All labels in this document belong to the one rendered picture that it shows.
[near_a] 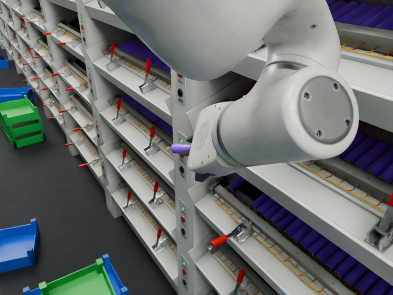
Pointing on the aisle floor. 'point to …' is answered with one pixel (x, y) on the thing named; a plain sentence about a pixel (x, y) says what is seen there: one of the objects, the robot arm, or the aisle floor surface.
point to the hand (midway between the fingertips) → (196, 147)
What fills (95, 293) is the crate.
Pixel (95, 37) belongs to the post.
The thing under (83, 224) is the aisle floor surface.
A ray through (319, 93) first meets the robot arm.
